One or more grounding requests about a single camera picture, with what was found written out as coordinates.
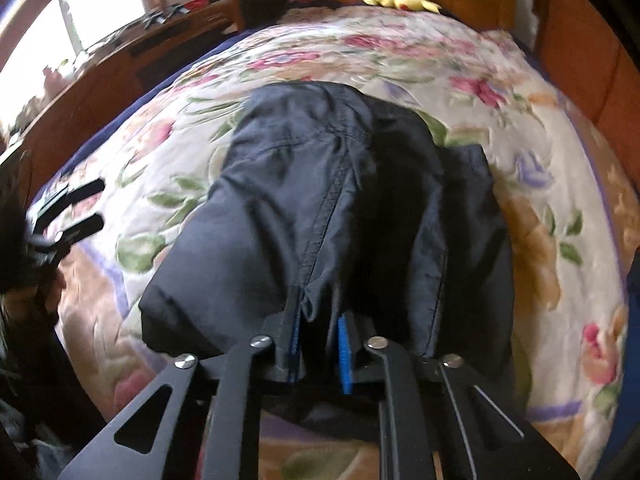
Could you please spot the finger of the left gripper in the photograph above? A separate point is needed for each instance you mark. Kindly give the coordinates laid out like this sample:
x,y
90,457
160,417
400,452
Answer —
x,y
58,247
47,209

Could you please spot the wooden desk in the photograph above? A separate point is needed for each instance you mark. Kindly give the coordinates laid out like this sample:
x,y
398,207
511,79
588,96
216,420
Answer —
x,y
104,90

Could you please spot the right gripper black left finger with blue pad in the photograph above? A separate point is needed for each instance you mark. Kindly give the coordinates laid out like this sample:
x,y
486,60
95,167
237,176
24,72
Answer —
x,y
198,419

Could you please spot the wooden chair dark cushion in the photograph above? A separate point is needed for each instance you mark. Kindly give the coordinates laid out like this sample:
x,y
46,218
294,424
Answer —
x,y
249,14

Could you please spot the black jacket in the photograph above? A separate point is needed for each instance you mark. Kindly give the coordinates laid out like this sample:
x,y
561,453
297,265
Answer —
x,y
332,201

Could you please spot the floral bed quilt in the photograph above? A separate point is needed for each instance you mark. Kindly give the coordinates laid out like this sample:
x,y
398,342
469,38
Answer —
x,y
572,213

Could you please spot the louvered wooden wardrobe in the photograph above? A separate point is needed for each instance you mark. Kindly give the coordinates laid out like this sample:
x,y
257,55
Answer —
x,y
587,61

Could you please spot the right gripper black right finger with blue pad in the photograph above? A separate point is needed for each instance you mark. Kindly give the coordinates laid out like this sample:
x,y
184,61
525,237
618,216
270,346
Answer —
x,y
440,418

